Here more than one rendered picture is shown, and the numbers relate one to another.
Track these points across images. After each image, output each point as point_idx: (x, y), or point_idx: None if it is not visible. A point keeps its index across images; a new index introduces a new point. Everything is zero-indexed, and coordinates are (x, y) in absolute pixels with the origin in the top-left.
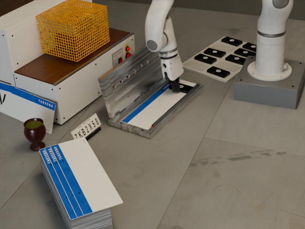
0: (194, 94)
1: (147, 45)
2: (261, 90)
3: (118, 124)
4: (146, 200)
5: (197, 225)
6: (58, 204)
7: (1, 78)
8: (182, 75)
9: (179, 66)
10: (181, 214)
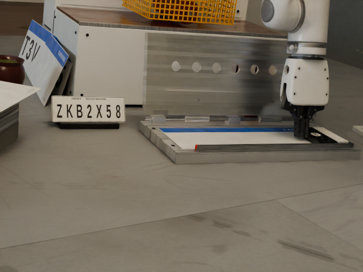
0: (329, 151)
1: (261, 12)
2: None
3: (148, 129)
4: (33, 214)
5: None
6: None
7: (46, 21)
8: (343, 136)
9: (317, 86)
10: (55, 260)
